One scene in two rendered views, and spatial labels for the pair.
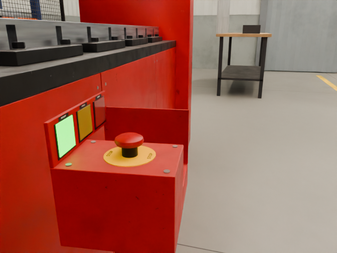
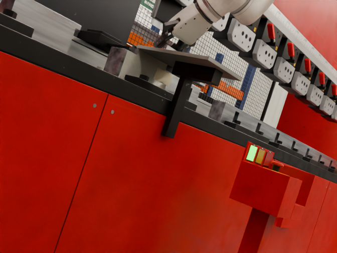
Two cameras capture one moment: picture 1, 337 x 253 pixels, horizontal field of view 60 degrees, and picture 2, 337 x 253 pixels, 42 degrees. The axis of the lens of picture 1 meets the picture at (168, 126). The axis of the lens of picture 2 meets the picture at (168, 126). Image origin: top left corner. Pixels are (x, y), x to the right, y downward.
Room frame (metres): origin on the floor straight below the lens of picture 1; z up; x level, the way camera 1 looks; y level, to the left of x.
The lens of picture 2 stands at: (-0.93, -0.29, 0.78)
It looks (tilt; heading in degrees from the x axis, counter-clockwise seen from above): 1 degrees up; 30
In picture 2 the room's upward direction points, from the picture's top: 19 degrees clockwise
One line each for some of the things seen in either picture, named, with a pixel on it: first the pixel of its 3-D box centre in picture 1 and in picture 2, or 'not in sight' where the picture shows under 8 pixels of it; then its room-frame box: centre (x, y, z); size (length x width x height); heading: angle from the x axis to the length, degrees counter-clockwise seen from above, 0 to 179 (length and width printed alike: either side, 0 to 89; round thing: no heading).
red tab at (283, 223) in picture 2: not in sight; (287, 220); (1.15, 0.13, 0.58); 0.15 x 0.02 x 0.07; 170
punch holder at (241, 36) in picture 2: not in sight; (237, 24); (0.54, 0.40, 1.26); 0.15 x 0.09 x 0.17; 170
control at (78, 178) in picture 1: (132, 160); (274, 181); (0.42, 0.06, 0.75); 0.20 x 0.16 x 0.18; 172
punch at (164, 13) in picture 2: not in sight; (165, 15); (0.17, 0.47, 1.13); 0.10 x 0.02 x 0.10; 170
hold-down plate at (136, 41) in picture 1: (135, 41); (314, 164); (1.54, 0.17, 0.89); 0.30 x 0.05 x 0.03; 170
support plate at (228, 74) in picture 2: not in sight; (188, 62); (0.15, 0.33, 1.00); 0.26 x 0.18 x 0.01; 80
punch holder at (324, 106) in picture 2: not in sight; (324, 97); (1.52, 0.23, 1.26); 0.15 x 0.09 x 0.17; 170
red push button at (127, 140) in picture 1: (129, 147); (276, 167); (0.37, 0.05, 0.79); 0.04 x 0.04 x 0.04
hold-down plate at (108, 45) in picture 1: (106, 45); (286, 151); (1.15, 0.24, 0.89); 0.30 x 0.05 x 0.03; 170
